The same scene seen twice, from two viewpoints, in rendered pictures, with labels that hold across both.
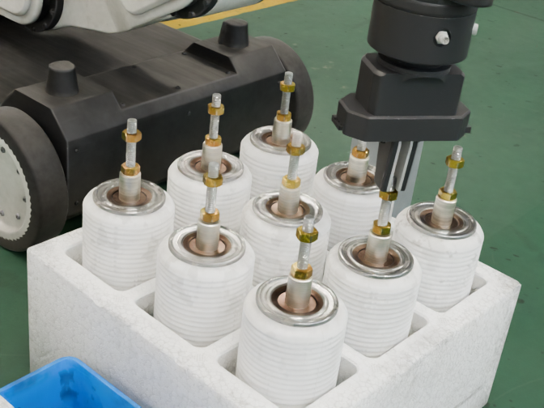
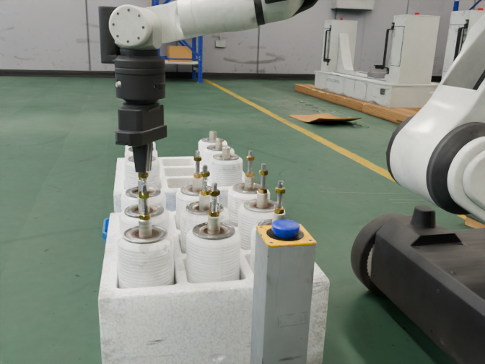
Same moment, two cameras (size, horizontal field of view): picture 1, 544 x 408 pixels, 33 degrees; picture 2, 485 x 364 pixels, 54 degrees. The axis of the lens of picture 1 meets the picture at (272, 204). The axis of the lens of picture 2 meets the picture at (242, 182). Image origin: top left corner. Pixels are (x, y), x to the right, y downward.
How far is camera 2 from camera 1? 1.62 m
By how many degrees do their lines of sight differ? 112
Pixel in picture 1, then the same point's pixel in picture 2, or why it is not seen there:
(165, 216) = (230, 193)
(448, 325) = (108, 259)
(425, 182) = not seen: outside the picture
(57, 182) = (359, 245)
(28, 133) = (379, 220)
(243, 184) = (241, 210)
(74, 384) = not seen: hidden behind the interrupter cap
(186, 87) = (456, 276)
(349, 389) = (115, 227)
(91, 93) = (416, 230)
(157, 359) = not seen: hidden behind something
